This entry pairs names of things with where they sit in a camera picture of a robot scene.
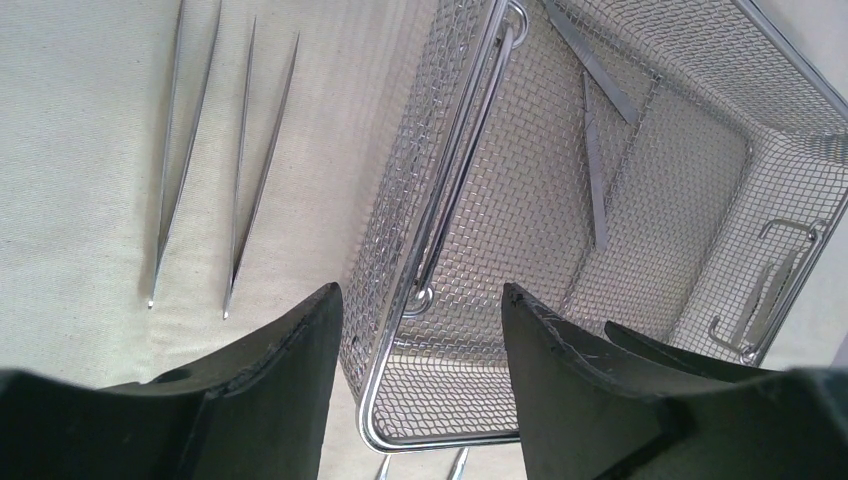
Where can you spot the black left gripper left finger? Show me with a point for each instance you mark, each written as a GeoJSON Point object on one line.
{"type": "Point", "coordinates": [256, 408]}

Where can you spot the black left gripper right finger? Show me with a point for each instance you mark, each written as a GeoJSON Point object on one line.
{"type": "Point", "coordinates": [588, 409]}

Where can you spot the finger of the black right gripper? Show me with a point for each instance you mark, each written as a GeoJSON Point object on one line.
{"type": "Point", "coordinates": [672, 357]}

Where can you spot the metal surgical instrument tray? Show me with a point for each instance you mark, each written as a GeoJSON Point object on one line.
{"type": "Point", "coordinates": [719, 201]}

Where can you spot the metal tweezers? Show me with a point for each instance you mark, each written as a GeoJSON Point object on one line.
{"type": "Point", "coordinates": [175, 156]}

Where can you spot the beige cloth wrap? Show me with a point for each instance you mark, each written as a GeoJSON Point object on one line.
{"type": "Point", "coordinates": [83, 87]}

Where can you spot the metal surgical forceps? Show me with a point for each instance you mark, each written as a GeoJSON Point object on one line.
{"type": "Point", "coordinates": [252, 170]}

